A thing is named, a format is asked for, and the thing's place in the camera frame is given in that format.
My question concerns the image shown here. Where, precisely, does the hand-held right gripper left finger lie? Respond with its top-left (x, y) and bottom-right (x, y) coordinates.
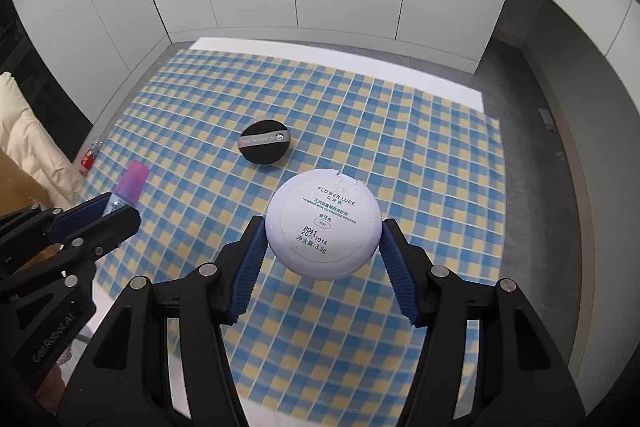
top-left (57, 215), bottom-right (266, 427)

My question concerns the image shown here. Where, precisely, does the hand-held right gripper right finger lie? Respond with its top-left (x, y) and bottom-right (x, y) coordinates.
top-left (381, 217), bottom-right (586, 427)

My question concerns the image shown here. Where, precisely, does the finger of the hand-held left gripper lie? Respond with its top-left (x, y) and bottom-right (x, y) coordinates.
top-left (0, 204), bottom-right (142, 295)
top-left (0, 192), bottom-right (113, 248)

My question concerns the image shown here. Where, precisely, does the brown cardboard box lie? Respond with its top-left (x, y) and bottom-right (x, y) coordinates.
top-left (0, 149), bottom-right (56, 212)

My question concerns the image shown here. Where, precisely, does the white round powder compact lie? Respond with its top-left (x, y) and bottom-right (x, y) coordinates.
top-left (265, 169), bottom-right (383, 280)

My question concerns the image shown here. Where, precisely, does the black round compact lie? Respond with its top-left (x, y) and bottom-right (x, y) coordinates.
top-left (238, 119), bottom-right (292, 166)

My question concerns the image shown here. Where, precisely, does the red fire extinguisher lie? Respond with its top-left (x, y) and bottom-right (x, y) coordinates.
top-left (80, 139), bottom-right (103, 178)

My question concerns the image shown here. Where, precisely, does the cream padded armchair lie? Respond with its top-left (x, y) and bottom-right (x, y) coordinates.
top-left (0, 72), bottom-right (86, 208)

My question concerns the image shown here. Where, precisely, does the blue yellow checkered tablecloth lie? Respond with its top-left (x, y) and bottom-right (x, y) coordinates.
top-left (82, 48), bottom-right (506, 408)

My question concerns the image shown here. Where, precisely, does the white curved counter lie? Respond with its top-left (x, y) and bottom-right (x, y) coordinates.
top-left (480, 0), bottom-right (640, 148)

